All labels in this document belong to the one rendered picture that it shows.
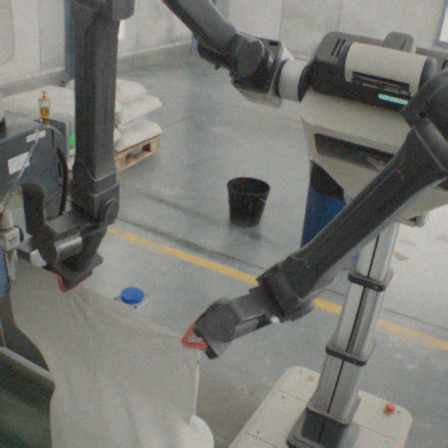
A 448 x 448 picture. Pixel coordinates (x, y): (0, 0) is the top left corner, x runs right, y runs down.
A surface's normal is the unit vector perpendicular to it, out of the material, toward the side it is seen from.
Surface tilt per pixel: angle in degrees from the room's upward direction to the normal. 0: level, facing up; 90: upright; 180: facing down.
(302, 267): 92
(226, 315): 75
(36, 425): 0
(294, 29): 90
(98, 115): 101
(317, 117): 40
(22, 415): 0
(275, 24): 90
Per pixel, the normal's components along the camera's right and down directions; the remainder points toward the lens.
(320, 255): -0.80, 0.26
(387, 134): -0.26, -0.44
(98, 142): 0.73, 0.52
